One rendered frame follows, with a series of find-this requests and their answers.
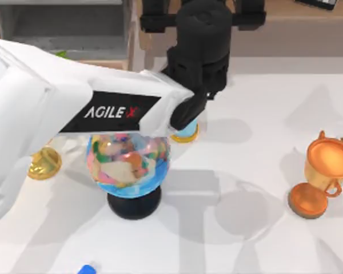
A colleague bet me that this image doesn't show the black flat object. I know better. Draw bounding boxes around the black flat object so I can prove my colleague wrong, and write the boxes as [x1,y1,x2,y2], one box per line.
[294,0,337,11]

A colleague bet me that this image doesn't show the grey cabinet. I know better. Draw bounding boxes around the grey cabinet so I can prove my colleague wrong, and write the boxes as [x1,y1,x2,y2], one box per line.
[0,0,132,71]

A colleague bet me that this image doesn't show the blue object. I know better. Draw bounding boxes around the blue object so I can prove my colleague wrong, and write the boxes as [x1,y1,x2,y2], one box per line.
[76,264,97,274]

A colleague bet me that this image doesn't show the gold trophy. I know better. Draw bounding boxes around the gold trophy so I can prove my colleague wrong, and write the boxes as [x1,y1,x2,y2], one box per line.
[26,145,63,181]

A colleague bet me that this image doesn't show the light blue and yellow trophy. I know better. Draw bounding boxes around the light blue and yellow trophy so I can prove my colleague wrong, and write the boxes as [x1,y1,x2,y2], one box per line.
[169,116,200,144]

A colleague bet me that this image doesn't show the bronze trophy with handles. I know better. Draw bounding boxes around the bronze trophy with handles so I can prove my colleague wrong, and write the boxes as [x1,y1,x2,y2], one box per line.
[287,130,343,220]

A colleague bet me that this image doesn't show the colourful globe on black base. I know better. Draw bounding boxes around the colourful globe on black base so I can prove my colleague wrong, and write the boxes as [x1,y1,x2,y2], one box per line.
[85,131,172,220]

